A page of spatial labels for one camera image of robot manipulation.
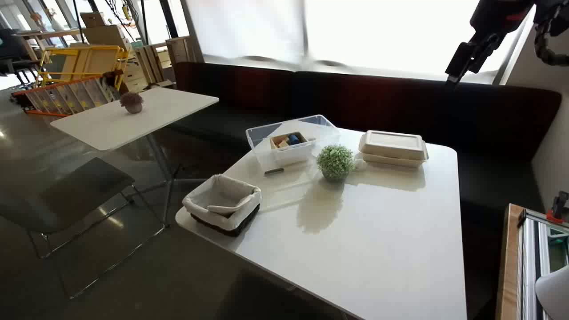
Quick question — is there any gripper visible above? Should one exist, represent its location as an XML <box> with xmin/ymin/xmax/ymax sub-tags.
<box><xmin>445</xmin><ymin>0</ymin><xmax>535</xmax><ymax>86</ymax></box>

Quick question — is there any small wooden box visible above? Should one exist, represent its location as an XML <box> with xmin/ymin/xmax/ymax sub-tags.
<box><xmin>269</xmin><ymin>132</ymin><xmax>315</xmax><ymax>166</ymax></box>

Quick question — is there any clear plastic lunchbox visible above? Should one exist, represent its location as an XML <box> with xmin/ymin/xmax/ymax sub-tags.
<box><xmin>245</xmin><ymin>115</ymin><xmax>342</xmax><ymax>172</ymax></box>

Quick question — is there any dark bench sofa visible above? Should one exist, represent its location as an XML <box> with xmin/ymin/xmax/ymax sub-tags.
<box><xmin>165</xmin><ymin>61</ymin><xmax>563</xmax><ymax>320</ymax></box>

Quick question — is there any window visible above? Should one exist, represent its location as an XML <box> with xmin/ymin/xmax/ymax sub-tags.
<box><xmin>184</xmin><ymin>0</ymin><xmax>536</xmax><ymax>85</ymax></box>

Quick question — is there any white clamshell food container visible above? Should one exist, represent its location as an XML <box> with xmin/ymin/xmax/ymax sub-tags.
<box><xmin>358</xmin><ymin>130</ymin><xmax>429</xmax><ymax>168</ymax></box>

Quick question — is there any green potted plant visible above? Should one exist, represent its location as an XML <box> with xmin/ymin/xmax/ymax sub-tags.
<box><xmin>316</xmin><ymin>144</ymin><xmax>356</xmax><ymax>182</ymax></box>

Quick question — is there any red and black clamp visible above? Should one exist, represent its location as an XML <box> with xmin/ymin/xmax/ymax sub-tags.
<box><xmin>546</xmin><ymin>191</ymin><xmax>569</xmax><ymax>224</ymax></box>

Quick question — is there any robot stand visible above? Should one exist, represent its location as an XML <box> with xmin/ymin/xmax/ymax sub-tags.
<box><xmin>496</xmin><ymin>204</ymin><xmax>569</xmax><ymax>320</ymax></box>

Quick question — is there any cloth lined basket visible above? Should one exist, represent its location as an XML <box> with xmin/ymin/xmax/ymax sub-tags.
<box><xmin>182</xmin><ymin>174</ymin><xmax>263</xmax><ymax>237</ymax></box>

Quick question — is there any row of wooden crates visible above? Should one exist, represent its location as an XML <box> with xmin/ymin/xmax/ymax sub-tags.
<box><xmin>133</xmin><ymin>36</ymin><xmax>198</xmax><ymax>86</ymax></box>

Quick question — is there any purple potted plant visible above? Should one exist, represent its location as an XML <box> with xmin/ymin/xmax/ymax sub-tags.
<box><xmin>119</xmin><ymin>92</ymin><xmax>144</xmax><ymax>115</ymax></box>

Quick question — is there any white square table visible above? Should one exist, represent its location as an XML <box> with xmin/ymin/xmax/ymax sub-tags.
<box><xmin>49</xmin><ymin>87</ymin><xmax>220</xmax><ymax>228</ymax></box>

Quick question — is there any stack of cardboard boxes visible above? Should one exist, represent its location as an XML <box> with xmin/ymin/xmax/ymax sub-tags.
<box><xmin>80</xmin><ymin>12</ymin><xmax>134</xmax><ymax>49</ymax></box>

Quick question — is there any yellow metal cart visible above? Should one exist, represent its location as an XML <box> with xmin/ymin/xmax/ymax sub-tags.
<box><xmin>36</xmin><ymin>44</ymin><xmax>130</xmax><ymax>91</ymax></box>

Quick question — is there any orange frame rack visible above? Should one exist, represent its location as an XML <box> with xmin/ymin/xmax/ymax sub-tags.
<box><xmin>11</xmin><ymin>75</ymin><xmax>123</xmax><ymax>118</ymax></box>

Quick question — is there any dark metal frame chair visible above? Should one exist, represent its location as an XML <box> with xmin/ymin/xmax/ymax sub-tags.
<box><xmin>0</xmin><ymin>156</ymin><xmax>168</xmax><ymax>299</ymax></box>

